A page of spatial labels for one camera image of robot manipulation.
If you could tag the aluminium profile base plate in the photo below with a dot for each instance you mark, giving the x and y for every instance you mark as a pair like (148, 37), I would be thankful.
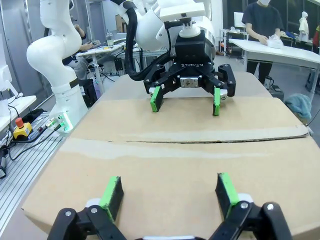
(25, 170)

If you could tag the yellow emergency stop button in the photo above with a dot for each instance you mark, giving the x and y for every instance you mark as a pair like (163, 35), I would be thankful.
(22, 128)

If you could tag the light blue towel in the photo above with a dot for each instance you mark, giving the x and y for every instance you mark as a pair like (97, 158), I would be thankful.
(298, 106)

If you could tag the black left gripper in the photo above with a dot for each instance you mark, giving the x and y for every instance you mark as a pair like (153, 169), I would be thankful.
(191, 50)

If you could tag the dark-shirt person right forearm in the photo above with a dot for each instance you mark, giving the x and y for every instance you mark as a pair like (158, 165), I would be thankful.
(252, 30)

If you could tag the plastic drink cup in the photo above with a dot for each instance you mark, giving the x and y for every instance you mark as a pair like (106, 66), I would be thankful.
(109, 40)

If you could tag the white plastic bag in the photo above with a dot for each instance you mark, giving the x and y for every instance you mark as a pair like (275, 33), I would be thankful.
(275, 42)

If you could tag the black computer case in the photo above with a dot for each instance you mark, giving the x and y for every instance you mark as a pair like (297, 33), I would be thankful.
(90, 92)

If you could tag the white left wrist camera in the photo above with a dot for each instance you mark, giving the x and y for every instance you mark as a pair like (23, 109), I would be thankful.
(182, 12)

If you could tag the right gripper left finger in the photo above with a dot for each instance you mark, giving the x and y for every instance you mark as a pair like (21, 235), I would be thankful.
(112, 195)

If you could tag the small brown cardboard carton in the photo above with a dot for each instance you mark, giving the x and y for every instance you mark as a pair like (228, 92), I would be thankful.
(121, 23)

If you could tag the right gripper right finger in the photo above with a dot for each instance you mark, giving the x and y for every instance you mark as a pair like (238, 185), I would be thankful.
(226, 192)

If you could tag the metal rack shelf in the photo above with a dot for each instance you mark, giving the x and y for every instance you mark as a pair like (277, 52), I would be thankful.
(232, 42)

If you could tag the white office desk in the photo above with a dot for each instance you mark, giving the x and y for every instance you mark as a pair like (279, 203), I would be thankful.
(107, 48)

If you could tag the dark-shirt person right hand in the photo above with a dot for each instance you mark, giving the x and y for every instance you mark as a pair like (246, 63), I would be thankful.
(263, 40)

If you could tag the white side desk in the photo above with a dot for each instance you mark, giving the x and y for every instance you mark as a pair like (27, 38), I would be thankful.
(17, 105)

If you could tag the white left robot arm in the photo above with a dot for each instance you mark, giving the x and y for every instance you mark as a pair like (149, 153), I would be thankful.
(55, 62)

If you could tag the mannequin with white garment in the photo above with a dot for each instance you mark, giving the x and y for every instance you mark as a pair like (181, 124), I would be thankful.
(304, 23)

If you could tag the seated person behind arm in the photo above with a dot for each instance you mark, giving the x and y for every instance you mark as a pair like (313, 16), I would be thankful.
(80, 33)

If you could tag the person in dark t-shirt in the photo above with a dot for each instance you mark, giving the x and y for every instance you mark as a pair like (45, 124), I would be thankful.
(262, 17)

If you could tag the black box under desk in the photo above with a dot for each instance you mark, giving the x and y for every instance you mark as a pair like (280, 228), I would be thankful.
(118, 65)

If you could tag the long white table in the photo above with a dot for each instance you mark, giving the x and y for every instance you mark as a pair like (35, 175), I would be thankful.
(287, 53)

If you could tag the brown cardboard box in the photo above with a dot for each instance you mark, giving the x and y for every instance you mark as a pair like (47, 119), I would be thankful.
(162, 162)

